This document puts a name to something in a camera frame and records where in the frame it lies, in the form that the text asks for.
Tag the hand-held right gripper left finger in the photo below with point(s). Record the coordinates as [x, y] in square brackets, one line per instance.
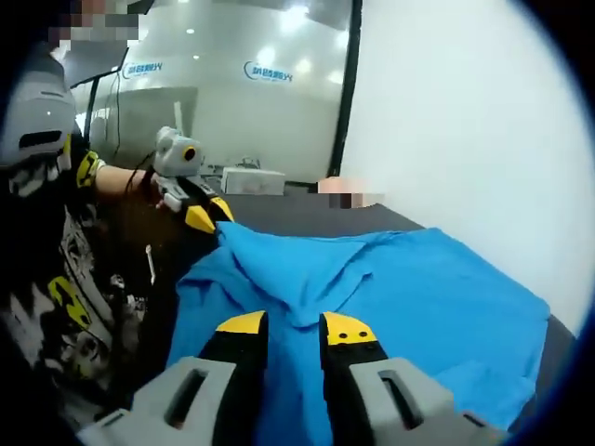
[167, 409]

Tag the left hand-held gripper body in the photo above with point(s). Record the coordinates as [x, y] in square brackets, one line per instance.
[174, 158]

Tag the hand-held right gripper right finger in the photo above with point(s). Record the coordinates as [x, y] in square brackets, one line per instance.
[418, 413]

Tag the blue cloth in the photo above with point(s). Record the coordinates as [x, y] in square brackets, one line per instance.
[395, 288]

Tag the white box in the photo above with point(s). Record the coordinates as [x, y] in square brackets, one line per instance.
[253, 181]

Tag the blue logo sticker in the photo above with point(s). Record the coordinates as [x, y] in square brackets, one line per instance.
[267, 71]
[141, 69]

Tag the grey worn device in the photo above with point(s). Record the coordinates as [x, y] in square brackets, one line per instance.
[37, 111]

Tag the person in patterned shirt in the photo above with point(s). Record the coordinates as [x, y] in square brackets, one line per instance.
[56, 279]

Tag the glass partition black frame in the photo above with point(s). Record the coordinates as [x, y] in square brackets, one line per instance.
[232, 116]

